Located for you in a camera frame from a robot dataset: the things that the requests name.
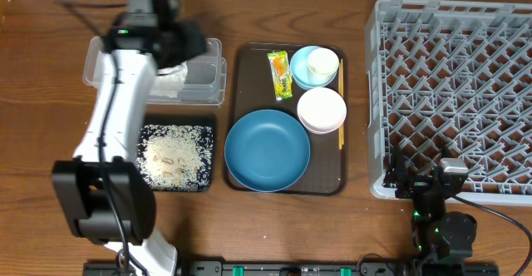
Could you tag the white paper napkin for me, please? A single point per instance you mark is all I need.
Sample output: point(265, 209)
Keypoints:
point(170, 81)

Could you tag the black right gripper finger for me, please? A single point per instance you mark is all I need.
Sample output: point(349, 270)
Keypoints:
point(397, 174)
point(449, 151)

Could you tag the wooden chopstick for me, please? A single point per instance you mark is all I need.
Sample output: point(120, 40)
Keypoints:
point(340, 91)

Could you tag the dark brown serving tray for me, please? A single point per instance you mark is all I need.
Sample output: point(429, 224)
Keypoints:
point(253, 90)

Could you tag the dark blue plate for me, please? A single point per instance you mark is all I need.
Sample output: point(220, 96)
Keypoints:
point(267, 151)

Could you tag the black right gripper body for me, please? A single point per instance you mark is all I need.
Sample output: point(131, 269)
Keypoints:
point(420, 184)

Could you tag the light blue small bowl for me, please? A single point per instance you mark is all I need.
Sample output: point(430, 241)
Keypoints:
point(298, 66)

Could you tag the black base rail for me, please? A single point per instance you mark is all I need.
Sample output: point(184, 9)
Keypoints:
point(216, 268)

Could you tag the white plastic cup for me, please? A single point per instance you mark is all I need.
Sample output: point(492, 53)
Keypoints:
point(322, 64)

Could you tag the white rice pile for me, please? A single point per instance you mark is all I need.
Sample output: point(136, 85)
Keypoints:
point(176, 158)

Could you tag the yellow green snack wrapper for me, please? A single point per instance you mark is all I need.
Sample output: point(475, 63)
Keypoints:
point(281, 74)

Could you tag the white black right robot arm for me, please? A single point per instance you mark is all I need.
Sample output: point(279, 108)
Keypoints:
point(444, 238)

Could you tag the clear plastic container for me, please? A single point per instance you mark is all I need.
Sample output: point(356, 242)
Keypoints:
point(141, 67)

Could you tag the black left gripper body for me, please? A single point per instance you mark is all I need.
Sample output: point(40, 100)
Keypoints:
point(185, 45)

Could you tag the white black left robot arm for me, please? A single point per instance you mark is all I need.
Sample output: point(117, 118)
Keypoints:
point(102, 193)

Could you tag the grey dishwasher rack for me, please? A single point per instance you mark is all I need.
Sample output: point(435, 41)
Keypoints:
point(451, 75)

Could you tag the black plastic tray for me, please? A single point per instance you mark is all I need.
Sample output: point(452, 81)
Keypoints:
point(119, 154)

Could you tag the pink bowl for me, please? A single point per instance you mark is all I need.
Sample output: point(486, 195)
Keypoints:
point(319, 111)

